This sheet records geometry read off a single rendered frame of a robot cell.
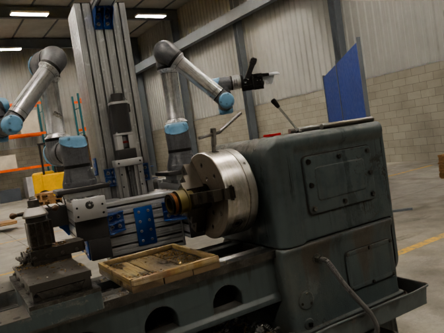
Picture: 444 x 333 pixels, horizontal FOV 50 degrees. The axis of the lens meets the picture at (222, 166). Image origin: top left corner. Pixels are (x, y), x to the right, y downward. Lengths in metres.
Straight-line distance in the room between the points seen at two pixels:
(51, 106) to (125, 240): 0.70
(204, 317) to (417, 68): 11.98
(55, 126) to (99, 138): 0.21
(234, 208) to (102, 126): 1.01
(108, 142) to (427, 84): 11.26
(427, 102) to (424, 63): 0.96
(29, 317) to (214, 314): 0.59
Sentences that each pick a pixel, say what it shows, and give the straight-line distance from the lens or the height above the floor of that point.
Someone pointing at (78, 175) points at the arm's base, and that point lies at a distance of 2.16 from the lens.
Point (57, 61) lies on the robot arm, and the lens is 2.22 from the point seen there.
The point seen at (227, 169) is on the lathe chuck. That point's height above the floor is 1.17.
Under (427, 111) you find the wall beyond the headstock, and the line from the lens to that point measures 13.10.
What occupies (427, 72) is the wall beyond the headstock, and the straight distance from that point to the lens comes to 13.05.
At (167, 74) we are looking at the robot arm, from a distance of 2.46.
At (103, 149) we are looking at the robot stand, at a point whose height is 1.31.
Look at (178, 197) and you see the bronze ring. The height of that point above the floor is 1.10.
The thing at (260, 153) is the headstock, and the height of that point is 1.20.
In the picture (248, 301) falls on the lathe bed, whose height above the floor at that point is 0.71.
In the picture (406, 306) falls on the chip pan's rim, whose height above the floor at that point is 0.55.
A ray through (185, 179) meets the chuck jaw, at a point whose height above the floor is 1.15.
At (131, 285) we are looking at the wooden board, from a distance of 1.44.
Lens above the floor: 1.27
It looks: 3 degrees down
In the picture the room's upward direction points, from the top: 9 degrees counter-clockwise
